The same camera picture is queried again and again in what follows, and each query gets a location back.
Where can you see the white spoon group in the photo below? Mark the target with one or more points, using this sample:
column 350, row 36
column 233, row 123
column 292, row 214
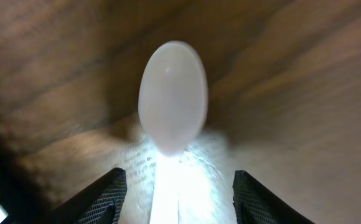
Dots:
column 172, row 109

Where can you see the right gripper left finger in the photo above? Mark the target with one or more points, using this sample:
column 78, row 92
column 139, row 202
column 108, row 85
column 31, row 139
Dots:
column 100, row 202

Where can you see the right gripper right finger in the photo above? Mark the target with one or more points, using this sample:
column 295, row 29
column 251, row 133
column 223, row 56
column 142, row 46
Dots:
column 255, row 204

